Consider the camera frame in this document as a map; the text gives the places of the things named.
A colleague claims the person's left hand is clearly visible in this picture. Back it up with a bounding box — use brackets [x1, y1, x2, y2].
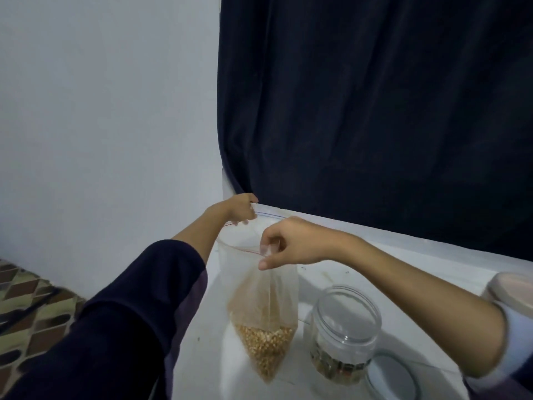
[208, 193, 259, 227]

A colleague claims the person's right hand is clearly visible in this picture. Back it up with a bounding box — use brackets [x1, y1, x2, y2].
[257, 216, 351, 271]

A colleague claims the zip bag of corn kernels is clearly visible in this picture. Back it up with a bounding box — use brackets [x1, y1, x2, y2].
[217, 211, 301, 383]

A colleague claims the transparent jar blue lid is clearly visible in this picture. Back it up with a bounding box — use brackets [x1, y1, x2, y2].
[308, 284, 383, 386]

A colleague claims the blue round lid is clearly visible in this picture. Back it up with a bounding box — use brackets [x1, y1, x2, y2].
[365, 351, 423, 400]

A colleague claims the pink round lid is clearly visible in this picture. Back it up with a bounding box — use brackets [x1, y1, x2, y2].
[487, 271, 533, 317]

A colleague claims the transparent jar pink lid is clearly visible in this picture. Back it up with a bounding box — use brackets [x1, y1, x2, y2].
[483, 271, 533, 320]

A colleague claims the person's right forearm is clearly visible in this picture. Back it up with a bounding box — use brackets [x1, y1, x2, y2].
[337, 233, 533, 400]

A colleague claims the dark navy curtain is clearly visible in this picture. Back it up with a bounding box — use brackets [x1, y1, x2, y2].
[217, 0, 533, 262]

